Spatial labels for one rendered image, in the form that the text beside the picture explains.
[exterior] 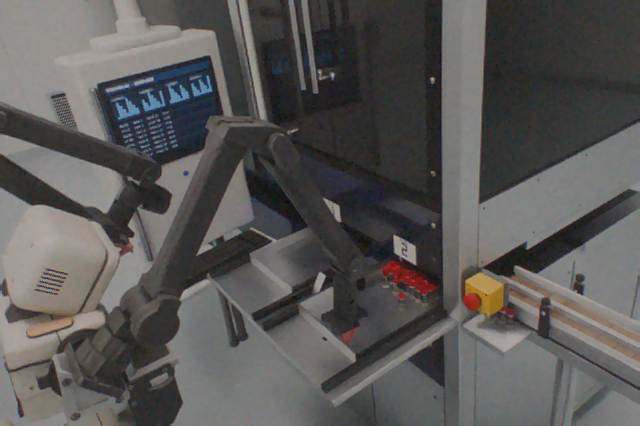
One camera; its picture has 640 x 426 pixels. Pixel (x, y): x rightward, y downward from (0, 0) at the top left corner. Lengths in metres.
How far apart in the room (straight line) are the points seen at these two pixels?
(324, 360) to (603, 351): 0.63
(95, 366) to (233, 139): 0.45
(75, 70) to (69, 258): 0.82
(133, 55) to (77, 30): 4.63
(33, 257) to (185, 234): 0.27
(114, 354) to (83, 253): 0.20
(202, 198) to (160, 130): 0.96
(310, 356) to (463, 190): 0.56
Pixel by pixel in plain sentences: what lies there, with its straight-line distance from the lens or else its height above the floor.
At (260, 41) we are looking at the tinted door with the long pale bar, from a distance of 1.80.
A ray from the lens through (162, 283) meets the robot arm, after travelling 0.96.
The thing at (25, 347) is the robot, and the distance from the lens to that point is 1.09.
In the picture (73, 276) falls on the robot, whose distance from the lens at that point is 1.08.
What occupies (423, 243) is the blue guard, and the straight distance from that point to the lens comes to 1.39.
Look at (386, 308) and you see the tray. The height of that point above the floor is 0.88.
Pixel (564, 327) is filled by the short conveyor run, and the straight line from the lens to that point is 1.38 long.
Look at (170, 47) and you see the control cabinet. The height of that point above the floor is 1.53.
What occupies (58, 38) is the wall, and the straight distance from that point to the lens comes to 6.40.
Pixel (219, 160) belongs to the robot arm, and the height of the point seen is 1.49.
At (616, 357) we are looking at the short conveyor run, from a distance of 1.34.
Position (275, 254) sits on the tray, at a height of 0.88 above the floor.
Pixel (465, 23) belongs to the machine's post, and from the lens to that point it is 1.11.
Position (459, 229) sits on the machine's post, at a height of 1.16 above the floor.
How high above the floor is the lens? 1.81
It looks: 28 degrees down
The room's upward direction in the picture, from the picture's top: 7 degrees counter-clockwise
